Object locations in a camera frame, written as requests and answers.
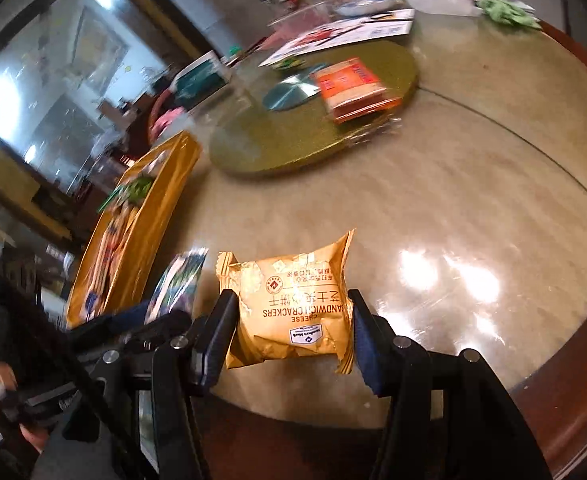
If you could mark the pink cloth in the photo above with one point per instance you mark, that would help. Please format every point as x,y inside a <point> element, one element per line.
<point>167,125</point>

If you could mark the clear plastic container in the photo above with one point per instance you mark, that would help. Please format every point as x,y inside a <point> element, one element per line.
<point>295,23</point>

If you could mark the yellow sandwich cracker packet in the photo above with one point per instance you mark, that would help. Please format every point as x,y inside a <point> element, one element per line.
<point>291,306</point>

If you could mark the teal tissue box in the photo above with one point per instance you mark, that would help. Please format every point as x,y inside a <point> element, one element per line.
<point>199,80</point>

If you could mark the orange soda cracker pack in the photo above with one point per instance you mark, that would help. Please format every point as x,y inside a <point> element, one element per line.
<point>350,90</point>

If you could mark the white red jar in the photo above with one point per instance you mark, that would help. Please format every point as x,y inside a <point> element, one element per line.
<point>292,5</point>

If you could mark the person left hand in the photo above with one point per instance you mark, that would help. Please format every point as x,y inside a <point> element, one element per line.
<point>36,435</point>

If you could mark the yellow taped tray box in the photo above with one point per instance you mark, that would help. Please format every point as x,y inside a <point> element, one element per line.
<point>114,269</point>

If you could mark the blue white snack packet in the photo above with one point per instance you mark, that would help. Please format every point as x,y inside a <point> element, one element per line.
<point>177,287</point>

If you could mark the gold glitter turntable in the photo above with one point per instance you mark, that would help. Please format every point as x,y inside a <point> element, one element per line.
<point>250,140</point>

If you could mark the green crumpled cloth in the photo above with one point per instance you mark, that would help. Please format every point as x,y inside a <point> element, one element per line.
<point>512,13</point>

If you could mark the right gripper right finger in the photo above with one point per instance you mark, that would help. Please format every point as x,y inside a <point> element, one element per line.
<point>449,417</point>

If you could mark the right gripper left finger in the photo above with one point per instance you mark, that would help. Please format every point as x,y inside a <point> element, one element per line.
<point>139,421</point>

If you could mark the printed advertising poster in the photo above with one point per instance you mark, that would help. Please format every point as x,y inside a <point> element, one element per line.
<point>340,33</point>

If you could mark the green pea packet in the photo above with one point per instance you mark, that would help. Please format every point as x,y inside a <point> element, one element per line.
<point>290,64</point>

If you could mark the blue patterned plate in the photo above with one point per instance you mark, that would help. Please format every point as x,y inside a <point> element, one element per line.
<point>357,8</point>

